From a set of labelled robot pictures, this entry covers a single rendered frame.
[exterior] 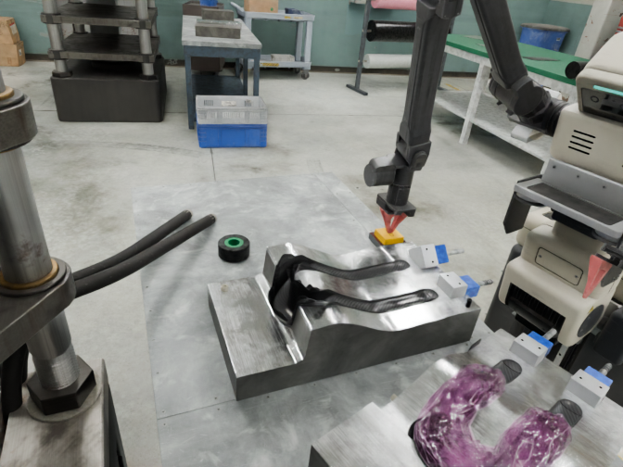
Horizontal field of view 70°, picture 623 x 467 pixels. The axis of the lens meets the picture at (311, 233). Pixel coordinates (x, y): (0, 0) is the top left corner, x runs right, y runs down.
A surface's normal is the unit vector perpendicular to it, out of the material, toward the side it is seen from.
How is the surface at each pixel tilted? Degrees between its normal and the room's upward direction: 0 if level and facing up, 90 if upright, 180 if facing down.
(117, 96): 90
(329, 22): 90
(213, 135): 91
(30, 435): 0
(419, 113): 105
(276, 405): 0
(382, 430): 0
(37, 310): 90
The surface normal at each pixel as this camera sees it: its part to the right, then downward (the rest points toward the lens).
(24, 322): 0.96, 0.21
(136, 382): 0.08, -0.85
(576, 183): -0.84, 0.22
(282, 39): 0.24, 0.52
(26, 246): 0.72, 0.41
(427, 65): 0.29, 0.72
